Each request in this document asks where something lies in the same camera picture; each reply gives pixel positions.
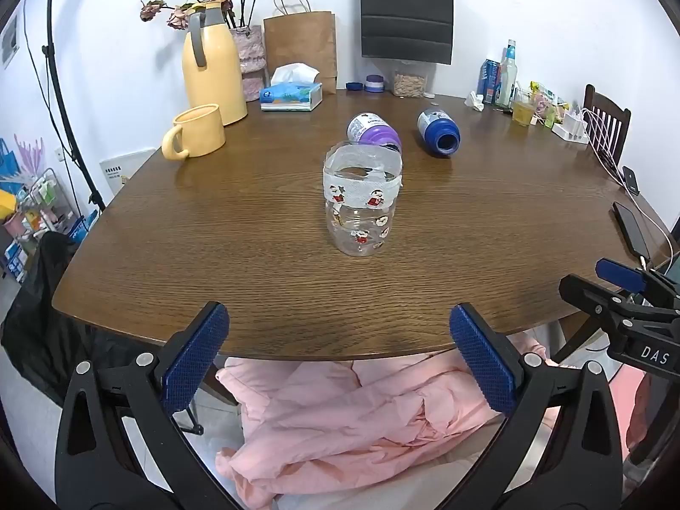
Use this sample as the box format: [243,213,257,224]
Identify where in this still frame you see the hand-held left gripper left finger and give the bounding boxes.
[54,301,246,510]

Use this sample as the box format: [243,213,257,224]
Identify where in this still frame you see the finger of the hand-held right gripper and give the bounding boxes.
[595,257,680,309]
[559,273,639,326]

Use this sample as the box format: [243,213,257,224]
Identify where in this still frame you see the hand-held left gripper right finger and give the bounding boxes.
[449,303,625,510]

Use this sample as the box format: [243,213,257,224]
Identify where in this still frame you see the clear cartoon print plastic cup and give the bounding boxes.
[322,141,404,259]

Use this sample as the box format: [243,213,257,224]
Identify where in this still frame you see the black smartphone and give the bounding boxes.
[612,201,652,259]

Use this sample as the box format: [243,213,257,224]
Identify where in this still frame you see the pink cloth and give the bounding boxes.
[215,329,560,510]

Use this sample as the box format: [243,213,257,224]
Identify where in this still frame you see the white power strip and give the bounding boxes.
[551,109,591,145]

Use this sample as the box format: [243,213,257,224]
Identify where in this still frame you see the black plastic bag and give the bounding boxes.
[0,230,161,411]

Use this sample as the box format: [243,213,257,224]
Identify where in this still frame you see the dark wooden chair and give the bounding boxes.
[583,84,632,169]

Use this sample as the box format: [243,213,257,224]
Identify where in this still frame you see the colourful snack packets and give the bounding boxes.
[528,81,572,124]

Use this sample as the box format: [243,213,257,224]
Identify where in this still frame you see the glass of yellow liquid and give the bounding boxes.
[511,88,535,127]

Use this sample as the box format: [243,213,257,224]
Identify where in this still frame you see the white cardboard box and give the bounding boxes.
[99,149,156,201]

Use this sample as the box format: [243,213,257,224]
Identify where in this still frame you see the metal storage rack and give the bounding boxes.
[0,167,87,283]

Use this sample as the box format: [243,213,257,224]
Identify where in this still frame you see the clear bottle with blue cap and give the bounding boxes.
[496,39,519,108]

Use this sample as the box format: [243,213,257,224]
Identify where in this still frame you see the yellow mug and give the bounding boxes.
[161,103,227,161]

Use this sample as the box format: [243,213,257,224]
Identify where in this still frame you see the blue drink carton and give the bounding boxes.
[476,57,502,104]

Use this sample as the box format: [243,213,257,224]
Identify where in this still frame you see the purple-capped bottle lying down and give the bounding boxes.
[347,113,403,155]

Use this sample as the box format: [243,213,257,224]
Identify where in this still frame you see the blue shopping bag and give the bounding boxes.
[0,138,25,182]

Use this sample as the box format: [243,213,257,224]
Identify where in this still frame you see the clear grain container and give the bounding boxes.
[393,66,428,99]

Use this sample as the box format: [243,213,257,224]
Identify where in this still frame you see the black light stand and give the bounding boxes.
[45,0,108,214]

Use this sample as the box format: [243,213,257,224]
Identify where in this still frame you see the blue tissue box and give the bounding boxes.
[260,63,324,112]

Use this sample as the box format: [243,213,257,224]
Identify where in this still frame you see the yellow thermos jug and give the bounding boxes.
[181,1,249,126]

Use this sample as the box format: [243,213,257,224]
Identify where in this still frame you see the pink glass vase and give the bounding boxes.
[229,24,267,103]

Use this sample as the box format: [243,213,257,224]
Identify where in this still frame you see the black paper bag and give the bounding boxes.
[360,0,454,65]

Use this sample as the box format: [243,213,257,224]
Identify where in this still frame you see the brown paper bag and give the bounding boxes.
[263,0,339,95]

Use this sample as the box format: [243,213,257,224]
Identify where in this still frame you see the white charging cables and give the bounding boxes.
[581,108,629,182]

